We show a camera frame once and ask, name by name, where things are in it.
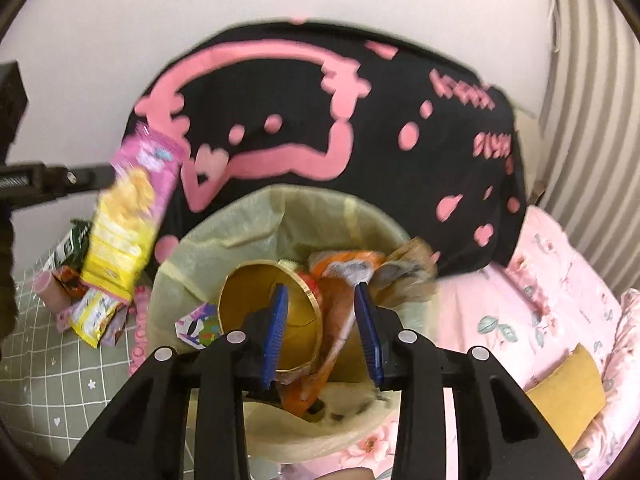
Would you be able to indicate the striped headboard panel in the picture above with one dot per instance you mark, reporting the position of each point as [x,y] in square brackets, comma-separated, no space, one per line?
[590,110]

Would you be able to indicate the brown crumpled plastic bag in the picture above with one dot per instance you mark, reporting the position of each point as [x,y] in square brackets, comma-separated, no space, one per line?
[410,270]

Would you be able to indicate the yellow brown snack packet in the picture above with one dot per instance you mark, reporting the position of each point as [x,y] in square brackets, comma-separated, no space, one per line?
[90,317]

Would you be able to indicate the pink lidded cup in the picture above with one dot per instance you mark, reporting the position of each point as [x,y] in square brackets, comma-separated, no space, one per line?
[50,287]

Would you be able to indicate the yellow chips packet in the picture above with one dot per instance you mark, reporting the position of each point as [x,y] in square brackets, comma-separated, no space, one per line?
[120,240]

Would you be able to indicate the holographic purple packet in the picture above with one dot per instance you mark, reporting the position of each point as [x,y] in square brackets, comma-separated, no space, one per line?
[197,327]

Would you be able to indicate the green white packet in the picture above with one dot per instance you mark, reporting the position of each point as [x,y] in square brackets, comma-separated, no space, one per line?
[72,247]

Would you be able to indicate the red gold snack packet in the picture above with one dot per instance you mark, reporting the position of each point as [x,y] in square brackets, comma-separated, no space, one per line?
[70,280]

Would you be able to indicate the mustard yellow cushion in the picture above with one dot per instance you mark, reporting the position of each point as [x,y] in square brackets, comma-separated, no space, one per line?
[565,390]

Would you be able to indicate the pink candy wrapper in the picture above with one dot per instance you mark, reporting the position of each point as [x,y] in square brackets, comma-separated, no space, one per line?
[62,320]

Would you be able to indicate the pink floral bed sheet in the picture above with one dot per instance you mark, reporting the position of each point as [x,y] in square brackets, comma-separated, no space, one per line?
[500,310]

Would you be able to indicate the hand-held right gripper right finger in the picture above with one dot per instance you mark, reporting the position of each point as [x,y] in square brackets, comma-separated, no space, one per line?
[369,340]

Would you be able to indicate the pink caterpillar toy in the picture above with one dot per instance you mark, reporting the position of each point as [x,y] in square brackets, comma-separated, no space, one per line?
[137,340]

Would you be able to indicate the red gold paper cup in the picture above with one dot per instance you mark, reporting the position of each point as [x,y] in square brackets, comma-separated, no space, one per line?
[245,295]

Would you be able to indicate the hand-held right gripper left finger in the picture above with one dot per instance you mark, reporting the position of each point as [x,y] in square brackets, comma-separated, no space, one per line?
[275,340]

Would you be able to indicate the yellow-green plastic bin bag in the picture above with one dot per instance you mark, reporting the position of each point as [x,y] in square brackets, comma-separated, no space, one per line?
[210,260]

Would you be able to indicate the black pink-print pillow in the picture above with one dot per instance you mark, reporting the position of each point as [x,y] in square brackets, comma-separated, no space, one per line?
[380,110]

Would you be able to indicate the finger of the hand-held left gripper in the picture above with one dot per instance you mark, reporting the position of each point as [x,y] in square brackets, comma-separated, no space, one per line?
[55,177]

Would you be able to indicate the orange bread bag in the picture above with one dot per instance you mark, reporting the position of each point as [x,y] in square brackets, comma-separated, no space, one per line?
[335,305]

